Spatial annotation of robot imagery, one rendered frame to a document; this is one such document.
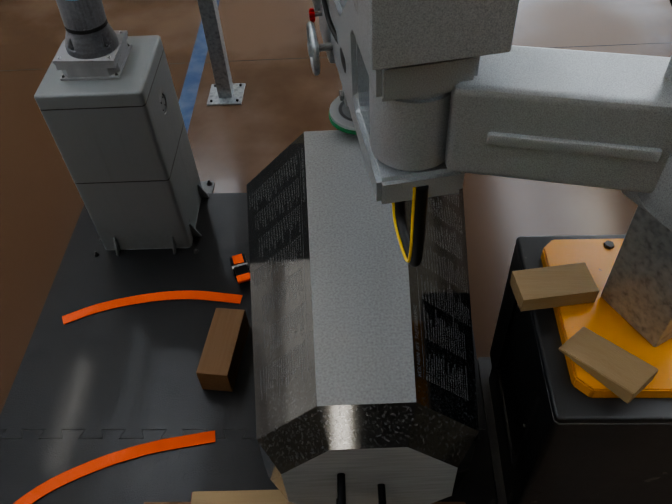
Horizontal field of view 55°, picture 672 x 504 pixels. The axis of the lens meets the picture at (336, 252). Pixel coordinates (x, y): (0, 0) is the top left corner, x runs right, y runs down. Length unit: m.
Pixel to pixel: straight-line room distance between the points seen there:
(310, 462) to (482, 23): 1.05
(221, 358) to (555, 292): 1.27
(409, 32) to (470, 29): 0.11
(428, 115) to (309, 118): 2.34
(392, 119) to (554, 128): 0.32
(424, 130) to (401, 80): 0.14
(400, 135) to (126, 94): 1.37
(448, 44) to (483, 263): 1.83
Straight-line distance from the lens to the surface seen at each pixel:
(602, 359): 1.71
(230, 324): 2.57
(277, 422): 1.68
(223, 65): 3.77
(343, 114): 2.22
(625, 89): 1.36
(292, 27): 4.48
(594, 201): 3.29
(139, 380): 2.67
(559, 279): 1.81
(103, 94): 2.56
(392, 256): 1.83
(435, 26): 1.15
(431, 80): 1.29
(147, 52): 2.73
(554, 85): 1.33
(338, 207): 1.97
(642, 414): 1.75
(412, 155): 1.41
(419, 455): 1.63
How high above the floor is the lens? 2.19
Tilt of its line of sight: 48 degrees down
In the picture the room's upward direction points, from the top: 4 degrees counter-clockwise
